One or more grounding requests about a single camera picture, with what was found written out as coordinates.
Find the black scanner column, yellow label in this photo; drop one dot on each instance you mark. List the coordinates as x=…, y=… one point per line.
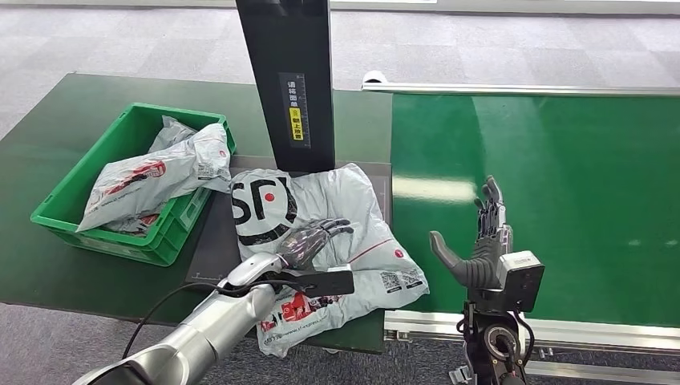
x=287, y=53

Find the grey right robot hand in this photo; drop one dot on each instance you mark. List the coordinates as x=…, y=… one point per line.
x=481, y=260

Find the large white SF courier bag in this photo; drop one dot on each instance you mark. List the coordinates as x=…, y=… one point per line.
x=329, y=196

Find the black weighing platform with ruler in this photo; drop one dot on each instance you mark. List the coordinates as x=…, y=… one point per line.
x=212, y=250

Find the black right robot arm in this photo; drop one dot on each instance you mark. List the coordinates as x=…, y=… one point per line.
x=491, y=345

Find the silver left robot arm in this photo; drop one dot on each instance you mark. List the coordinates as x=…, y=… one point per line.
x=212, y=329

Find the green conveyor belt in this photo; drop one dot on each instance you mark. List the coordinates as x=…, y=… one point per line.
x=584, y=186

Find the small crumpled white courier bag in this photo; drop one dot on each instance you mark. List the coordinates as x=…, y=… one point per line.
x=172, y=133

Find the green plastic crate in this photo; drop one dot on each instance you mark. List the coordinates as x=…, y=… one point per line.
x=159, y=247

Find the aluminium conveyor frame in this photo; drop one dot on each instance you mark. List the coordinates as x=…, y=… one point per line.
x=478, y=88

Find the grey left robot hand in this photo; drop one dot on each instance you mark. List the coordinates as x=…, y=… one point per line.
x=305, y=244

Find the white courier bag, red print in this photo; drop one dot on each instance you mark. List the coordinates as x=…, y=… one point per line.
x=154, y=180

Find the dark green table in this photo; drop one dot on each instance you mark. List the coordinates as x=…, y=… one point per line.
x=53, y=276

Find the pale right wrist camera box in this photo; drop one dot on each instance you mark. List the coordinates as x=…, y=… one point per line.
x=523, y=281

